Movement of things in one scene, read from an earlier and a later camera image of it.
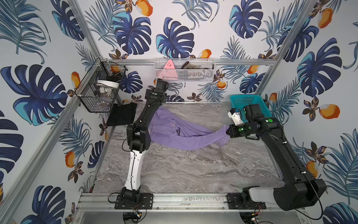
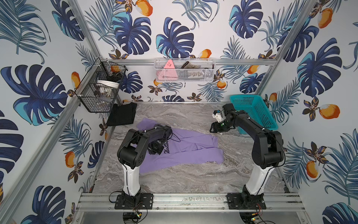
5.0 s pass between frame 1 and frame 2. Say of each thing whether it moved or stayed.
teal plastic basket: stayed
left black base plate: stayed
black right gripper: moved
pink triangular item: stayed
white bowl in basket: stayed
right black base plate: stayed
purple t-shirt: moved
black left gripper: moved
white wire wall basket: stayed
